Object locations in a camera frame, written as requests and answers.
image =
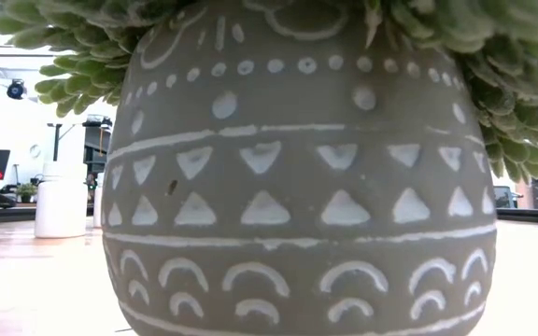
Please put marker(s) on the white pill bottle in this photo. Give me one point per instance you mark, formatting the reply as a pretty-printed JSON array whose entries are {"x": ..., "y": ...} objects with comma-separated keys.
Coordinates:
[{"x": 61, "y": 205}]

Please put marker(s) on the grey pot with white pattern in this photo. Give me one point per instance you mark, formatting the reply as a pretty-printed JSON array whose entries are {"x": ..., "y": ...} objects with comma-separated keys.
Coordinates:
[{"x": 297, "y": 177}]

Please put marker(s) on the dark cabinet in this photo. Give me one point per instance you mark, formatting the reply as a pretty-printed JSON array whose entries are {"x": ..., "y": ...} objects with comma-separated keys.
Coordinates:
[{"x": 96, "y": 144}]

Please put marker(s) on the green succulent plant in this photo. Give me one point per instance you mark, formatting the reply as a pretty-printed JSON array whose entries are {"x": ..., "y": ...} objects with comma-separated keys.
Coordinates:
[{"x": 87, "y": 74}]

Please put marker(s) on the grey office chair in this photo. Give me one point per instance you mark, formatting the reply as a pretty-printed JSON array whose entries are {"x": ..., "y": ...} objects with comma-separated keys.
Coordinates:
[{"x": 506, "y": 197}]

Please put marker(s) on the small green potted plant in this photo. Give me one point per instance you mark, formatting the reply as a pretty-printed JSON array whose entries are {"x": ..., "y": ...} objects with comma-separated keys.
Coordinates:
[{"x": 26, "y": 191}]

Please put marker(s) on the black upright post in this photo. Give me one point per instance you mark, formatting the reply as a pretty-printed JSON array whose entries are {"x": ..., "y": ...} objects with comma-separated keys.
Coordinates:
[{"x": 57, "y": 140}]

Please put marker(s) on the round black camera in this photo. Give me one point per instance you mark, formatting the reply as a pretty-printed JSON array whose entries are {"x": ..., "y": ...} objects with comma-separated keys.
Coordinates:
[{"x": 15, "y": 88}]

